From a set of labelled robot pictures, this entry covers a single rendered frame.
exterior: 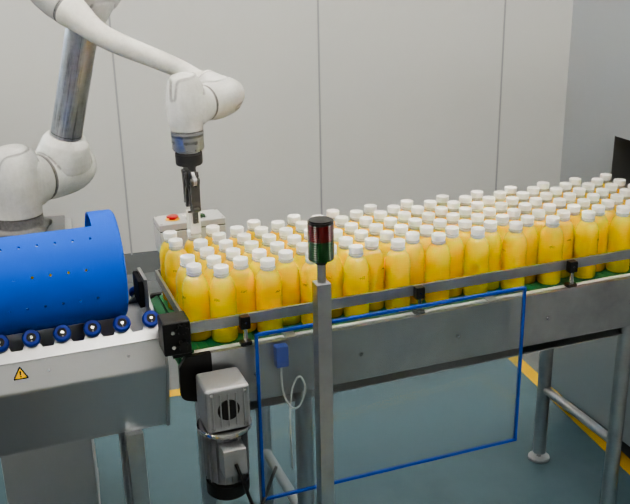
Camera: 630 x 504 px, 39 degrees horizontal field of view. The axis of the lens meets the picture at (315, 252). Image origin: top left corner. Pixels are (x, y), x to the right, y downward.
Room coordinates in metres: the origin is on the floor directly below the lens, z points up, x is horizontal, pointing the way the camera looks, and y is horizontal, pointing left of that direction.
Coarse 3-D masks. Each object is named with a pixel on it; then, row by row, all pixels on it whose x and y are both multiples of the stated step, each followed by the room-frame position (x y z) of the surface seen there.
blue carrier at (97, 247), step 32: (96, 224) 2.14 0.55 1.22; (0, 256) 2.02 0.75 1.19; (32, 256) 2.04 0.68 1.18; (64, 256) 2.06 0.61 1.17; (96, 256) 2.08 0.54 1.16; (0, 288) 1.98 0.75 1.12; (32, 288) 2.00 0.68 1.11; (64, 288) 2.03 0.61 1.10; (96, 288) 2.06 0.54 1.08; (0, 320) 1.99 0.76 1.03; (32, 320) 2.02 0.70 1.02; (64, 320) 2.06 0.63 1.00
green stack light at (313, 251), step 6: (312, 246) 2.00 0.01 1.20; (318, 246) 2.00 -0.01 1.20; (324, 246) 2.00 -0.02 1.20; (330, 246) 2.01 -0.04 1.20; (312, 252) 2.01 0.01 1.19; (318, 252) 2.00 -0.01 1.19; (324, 252) 2.00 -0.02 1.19; (330, 252) 2.01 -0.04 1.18; (312, 258) 2.00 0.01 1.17; (318, 258) 2.00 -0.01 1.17; (324, 258) 2.00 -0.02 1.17; (330, 258) 2.01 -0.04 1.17
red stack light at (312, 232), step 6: (312, 228) 2.00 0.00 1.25; (318, 228) 2.00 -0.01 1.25; (324, 228) 2.00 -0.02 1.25; (330, 228) 2.01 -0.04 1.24; (312, 234) 2.00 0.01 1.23; (318, 234) 2.00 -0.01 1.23; (324, 234) 2.00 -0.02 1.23; (330, 234) 2.01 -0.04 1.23; (312, 240) 2.00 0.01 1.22; (318, 240) 2.00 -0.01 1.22; (324, 240) 2.00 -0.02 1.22; (330, 240) 2.01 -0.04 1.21
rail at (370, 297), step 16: (592, 256) 2.49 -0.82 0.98; (608, 256) 2.51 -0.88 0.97; (624, 256) 2.53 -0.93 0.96; (496, 272) 2.38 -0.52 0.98; (512, 272) 2.40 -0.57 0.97; (528, 272) 2.41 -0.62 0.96; (544, 272) 2.43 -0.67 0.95; (400, 288) 2.27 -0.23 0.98; (432, 288) 2.31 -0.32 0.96; (448, 288) 2.32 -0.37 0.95; (304, 304) 2.17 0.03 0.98; (336, 304) 2.21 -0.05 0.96; (352, 304) 2.22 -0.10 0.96; (208, 320) 2.08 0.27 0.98; (224, 320) 2.10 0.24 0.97; (256, 320) 2.13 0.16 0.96
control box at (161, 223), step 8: (160, 216) 2.59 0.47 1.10; (184, 216) 2.58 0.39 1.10; (208, 216) 2.58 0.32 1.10; (216, 216) 2.58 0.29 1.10; (160, 224) 2.51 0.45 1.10; (168, 224) 2.51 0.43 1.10; (176, 224) 2.51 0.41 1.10; (184, 224) 2.52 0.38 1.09; (208, 224) 2.55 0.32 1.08; (216, 224) 2.56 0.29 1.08; (224, 224) 2.57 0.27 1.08; (160, 232) 2.50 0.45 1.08; (184, 232) 2.52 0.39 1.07; (160, 240) 2.50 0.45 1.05; (184, 240) 2.52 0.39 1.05
